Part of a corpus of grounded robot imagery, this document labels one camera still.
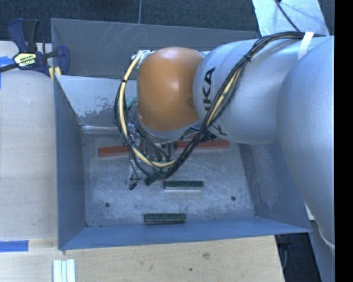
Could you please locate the red-brown flat block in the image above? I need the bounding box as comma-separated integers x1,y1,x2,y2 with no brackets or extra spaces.
98,139,231,158

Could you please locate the grey metal bin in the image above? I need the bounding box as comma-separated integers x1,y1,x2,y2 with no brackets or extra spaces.
50,18,313,251

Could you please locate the dark green flat block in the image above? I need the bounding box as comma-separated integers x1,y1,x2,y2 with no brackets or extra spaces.
163,180,205,191
143,212,187,224

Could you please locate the pale wood flat board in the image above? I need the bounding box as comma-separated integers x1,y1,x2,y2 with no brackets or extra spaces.
0,69,59,242

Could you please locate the black cylinder on white bracket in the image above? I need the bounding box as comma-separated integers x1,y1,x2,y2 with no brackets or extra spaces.
126,160,142,192

